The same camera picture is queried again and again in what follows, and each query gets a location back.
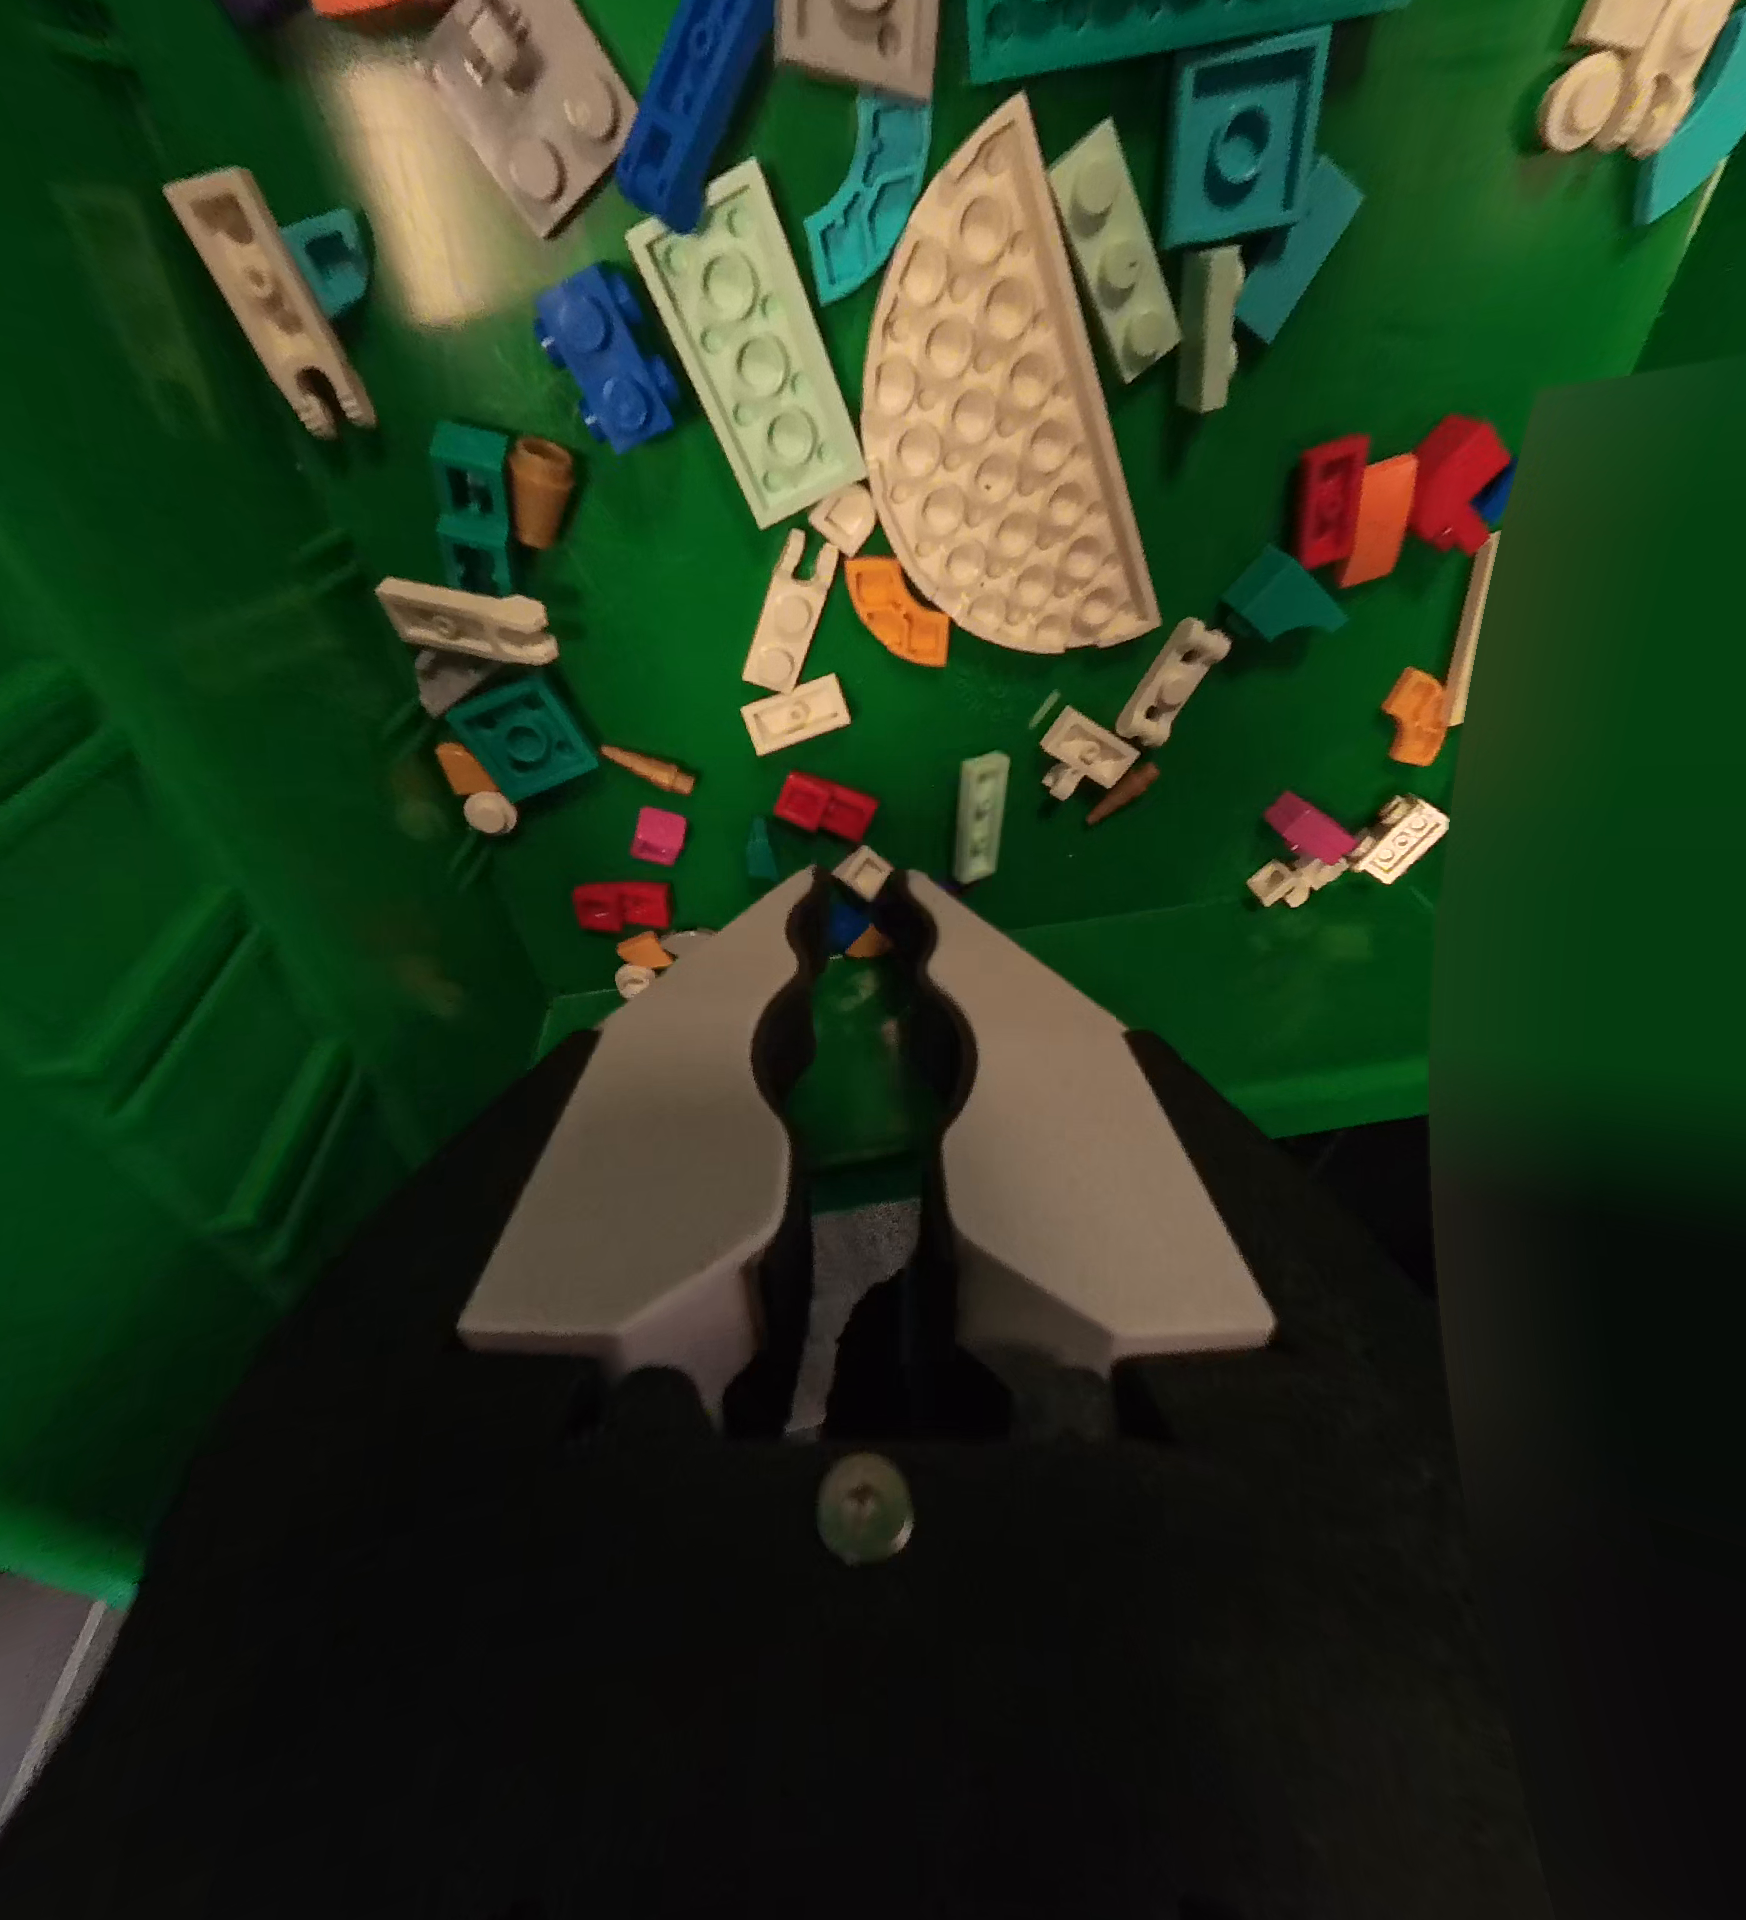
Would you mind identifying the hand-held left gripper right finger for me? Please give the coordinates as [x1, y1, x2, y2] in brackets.
[874, 867, 1278, 1414]

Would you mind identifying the green plastic bin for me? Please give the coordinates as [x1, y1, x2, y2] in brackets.
[0, 0, 1746, 1606]

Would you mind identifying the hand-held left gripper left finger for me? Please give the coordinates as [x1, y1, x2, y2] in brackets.
[456, 867, 834, 1419]

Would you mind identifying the pile of lego pieces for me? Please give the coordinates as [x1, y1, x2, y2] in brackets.
[161, 0, 1746, 1000]

